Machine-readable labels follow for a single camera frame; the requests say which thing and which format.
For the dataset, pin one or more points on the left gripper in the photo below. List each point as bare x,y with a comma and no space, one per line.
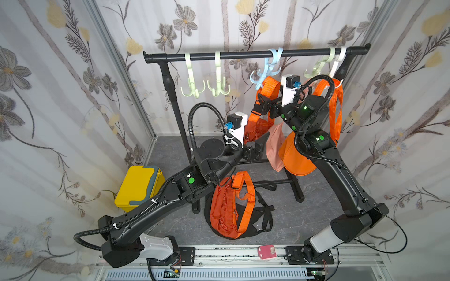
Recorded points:
256,153

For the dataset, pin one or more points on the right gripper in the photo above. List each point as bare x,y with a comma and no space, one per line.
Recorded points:
263,103

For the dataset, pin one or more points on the dark orange waist bag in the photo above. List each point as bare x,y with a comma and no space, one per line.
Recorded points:
257,126

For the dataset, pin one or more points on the pink crescent bag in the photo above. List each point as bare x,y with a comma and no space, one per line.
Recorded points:
273,145

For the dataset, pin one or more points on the bright orange crescent bag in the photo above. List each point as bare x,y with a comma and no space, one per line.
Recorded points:
293,161

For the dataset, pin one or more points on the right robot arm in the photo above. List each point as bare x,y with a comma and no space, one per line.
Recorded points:
304,115

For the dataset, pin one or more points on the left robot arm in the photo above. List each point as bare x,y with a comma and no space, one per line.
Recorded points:
121,239

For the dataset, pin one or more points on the blue hook right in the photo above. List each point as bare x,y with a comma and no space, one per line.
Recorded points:
270,65

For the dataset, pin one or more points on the blue hook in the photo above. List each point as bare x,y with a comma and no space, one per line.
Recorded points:
259,82
270,65

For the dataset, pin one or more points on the blue hook left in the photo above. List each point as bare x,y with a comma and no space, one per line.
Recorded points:
259,82

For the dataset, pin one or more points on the green hook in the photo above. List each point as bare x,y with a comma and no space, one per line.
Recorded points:
317,68
220,80
193,90

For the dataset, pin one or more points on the green hook right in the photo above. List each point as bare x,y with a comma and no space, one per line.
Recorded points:
317,68

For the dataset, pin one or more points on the green hook far left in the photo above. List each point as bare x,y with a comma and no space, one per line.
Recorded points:
193,90

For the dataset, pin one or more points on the white hook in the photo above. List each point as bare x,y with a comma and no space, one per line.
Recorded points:
337,62

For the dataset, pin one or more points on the pink tag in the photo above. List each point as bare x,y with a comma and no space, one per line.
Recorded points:
266,252

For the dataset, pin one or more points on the yellow storage box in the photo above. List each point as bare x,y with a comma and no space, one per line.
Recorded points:
140,184

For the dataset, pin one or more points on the black clothes rack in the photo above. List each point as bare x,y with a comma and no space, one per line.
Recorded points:
163,60

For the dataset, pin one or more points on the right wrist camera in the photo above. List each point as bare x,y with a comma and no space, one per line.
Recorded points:
290,84

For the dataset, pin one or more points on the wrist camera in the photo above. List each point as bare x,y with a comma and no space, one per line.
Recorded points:
290,84
235,127

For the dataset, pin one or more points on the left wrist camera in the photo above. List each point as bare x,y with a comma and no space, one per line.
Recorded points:
235,127

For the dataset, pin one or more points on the aluminium rail base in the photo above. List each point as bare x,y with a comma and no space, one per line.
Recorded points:
348,262

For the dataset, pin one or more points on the white cable duct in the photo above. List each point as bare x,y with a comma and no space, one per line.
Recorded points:
210,274

